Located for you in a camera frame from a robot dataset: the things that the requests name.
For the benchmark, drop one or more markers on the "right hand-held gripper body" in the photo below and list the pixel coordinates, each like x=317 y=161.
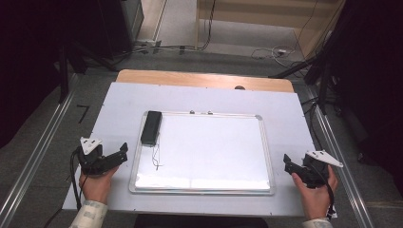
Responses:
x=316 y=167

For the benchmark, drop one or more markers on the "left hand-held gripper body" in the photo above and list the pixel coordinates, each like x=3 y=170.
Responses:
x=92 y=158

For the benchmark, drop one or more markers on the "black whiteboard eraser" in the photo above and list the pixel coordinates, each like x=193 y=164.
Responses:
x=151 y=128

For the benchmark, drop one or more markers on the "person's left hand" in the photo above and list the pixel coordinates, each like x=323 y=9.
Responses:
x=96 y=186

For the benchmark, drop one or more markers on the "person's right hand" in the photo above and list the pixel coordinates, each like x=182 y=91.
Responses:
x=313 y=199

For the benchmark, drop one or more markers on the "white table cover board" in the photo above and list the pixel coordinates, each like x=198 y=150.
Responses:
x=120 y=104

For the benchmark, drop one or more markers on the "silver framed whiteboard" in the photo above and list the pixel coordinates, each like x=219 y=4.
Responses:
x=206 y=152

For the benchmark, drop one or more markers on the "dark round table grommet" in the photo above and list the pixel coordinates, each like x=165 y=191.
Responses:
x=239 y=87

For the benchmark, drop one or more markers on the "black metal stand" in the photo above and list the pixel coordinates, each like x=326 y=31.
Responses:
x=316 y=69
x=64 y=76

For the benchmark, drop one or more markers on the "wooden table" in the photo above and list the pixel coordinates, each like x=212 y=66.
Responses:
x=190 y=78

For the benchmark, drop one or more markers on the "grey power strip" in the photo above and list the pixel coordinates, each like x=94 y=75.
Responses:
x=148 y=42

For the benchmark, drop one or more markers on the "black cabinet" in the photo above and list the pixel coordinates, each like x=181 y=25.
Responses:
x=114 y=25

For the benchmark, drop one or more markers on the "wooden shelf unit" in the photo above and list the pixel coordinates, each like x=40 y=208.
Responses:
x=253 y=19

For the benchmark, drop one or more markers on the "aluminium floor rail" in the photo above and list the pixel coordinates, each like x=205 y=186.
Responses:
x=345 y=180
x=34 y=158

